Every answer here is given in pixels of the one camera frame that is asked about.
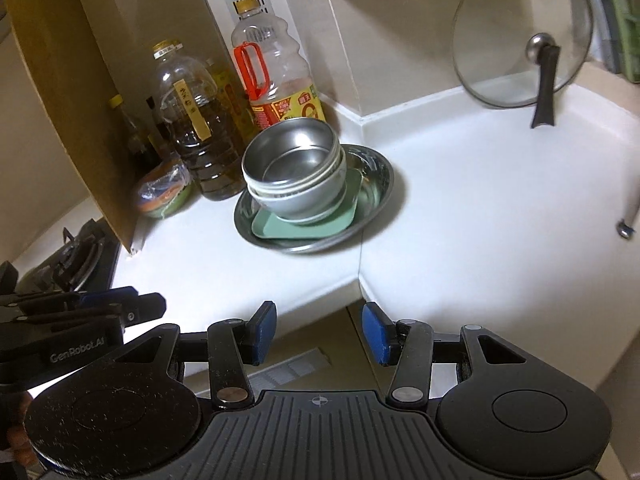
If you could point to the green chopping board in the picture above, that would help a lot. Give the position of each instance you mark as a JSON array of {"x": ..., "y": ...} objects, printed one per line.
[{"x": 622, "y": 15}]

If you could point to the cream bowl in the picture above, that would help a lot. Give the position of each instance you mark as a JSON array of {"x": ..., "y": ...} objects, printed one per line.
[
  {"x": 338, "y": 181},
  {"x": 335, "y": 172}
]

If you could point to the yellow labelled bottle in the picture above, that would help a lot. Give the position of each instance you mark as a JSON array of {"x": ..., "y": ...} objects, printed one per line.
[{"x": 232, "y": 105}]

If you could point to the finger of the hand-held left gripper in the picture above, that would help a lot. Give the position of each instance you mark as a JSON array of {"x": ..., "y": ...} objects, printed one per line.
[
  {"x": 107, "y": 296},
  {"x": 145, "y": 310}
]

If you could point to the yellow capped dark bottle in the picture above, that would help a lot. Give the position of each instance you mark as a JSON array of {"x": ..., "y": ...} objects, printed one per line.
[{"x": 127, "y": 130}]

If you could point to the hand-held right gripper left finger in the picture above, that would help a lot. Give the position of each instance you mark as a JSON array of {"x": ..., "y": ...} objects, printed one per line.
[{"x": 264, "y": 332}]

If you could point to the black gas stove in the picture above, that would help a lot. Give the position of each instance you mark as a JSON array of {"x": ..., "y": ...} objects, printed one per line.
[{"x": 70, "y": 255}]

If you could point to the green square plate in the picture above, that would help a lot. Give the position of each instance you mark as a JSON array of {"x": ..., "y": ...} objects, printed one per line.
[{"x": 300, "y": 230}]

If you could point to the large clear oil bottle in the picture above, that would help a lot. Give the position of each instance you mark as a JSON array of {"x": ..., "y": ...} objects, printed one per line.
[{"x": 200, "y": 160}]

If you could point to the glass pot lid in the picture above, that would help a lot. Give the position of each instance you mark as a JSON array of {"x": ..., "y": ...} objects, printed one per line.
[{"x": 505, "y": 35}]

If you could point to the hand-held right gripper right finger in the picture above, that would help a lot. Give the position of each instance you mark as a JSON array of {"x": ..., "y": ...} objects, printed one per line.
[{"x": 377, "y": 332}]

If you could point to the cardboard panel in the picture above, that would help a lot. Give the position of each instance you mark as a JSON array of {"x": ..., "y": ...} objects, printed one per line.
[{"x": 75, "y": 85}]

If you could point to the bagged colourful bowls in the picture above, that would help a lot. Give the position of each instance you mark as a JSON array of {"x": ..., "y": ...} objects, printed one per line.
[{"x": 162, "y": 195}]

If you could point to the stainless steel bowl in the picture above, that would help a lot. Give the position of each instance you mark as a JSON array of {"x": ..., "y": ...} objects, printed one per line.
[{"x": 295, "y": 155}]

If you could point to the beige base cabinet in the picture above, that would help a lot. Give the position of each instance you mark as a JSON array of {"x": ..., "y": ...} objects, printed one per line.
[{"x": 345, "y": 360}]

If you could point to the stainless steel basin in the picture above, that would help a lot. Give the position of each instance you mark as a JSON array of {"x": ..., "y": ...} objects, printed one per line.
[{"x": 377, "y": 180}]

